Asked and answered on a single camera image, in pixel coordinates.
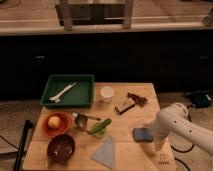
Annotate yellow lemon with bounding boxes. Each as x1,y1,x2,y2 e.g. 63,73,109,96
48,116,60,129

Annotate wooden chair frame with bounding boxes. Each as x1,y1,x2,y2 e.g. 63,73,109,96
54,0,134,31

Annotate dark purple bowl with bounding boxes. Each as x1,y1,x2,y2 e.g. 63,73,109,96
47,134,75,163

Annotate white brush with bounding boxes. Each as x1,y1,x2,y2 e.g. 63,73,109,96
49,82,77,103

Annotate orange bowl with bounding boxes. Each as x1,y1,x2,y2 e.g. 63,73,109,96
42,112,72,137

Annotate brown chocolate pieces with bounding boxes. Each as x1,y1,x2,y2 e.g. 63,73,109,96
127,93,148,107

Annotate green vegetable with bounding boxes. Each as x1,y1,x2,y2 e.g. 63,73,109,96
88,118,111,138

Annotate dark device on floor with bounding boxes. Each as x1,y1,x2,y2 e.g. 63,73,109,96
184,91,212,108

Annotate dark rectangular block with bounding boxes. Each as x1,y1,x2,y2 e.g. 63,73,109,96
115,101,135,115

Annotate blue sponge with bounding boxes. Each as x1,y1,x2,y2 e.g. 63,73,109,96
132,127,154,143

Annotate white cup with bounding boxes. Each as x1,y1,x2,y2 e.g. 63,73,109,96
100,87,115,103

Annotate black pole stand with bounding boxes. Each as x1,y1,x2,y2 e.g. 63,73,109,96
13,120,33,171

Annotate metal measuring spoon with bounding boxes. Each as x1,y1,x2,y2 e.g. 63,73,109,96
71,112,100,131

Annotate green plastic tray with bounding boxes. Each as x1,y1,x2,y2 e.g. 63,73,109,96
40,74,94,108

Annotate black cable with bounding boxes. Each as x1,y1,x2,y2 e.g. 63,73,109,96
170,103,197,154

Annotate grey triangular cloth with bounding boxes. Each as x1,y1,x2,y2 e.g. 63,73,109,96
91,137,115,169

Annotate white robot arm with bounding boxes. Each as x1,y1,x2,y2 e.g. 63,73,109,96
151,103,213,156

